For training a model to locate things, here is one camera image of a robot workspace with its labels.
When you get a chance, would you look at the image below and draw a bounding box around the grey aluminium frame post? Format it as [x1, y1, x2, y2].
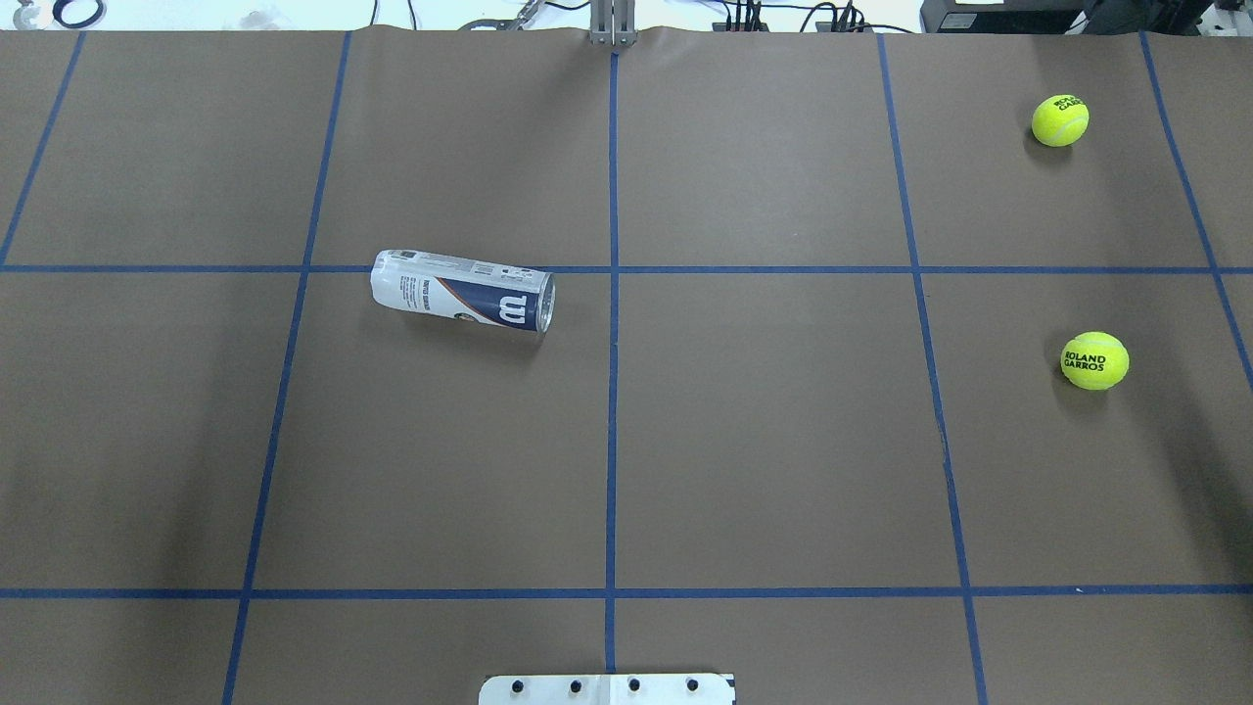
[589, 0, 638, 49]

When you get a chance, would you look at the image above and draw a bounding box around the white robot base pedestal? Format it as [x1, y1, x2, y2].
[477, 672, 737, 704]

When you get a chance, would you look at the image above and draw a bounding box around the yellow tennis ball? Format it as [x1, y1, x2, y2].
[1031, 94, 1091, 148]
[1059, 331, 1131, 389]

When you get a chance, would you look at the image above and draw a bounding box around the black device box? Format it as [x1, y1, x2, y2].
[920, 1, 1214, 36]

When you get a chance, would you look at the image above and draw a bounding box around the white Wilson tennis ball can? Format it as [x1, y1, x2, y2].
[370, 249, 556, 334]

